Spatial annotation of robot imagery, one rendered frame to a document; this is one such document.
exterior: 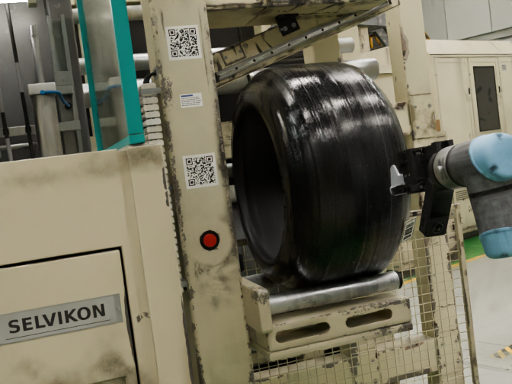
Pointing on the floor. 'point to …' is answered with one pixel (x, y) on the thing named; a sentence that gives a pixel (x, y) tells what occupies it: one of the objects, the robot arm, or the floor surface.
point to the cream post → (200, 200)
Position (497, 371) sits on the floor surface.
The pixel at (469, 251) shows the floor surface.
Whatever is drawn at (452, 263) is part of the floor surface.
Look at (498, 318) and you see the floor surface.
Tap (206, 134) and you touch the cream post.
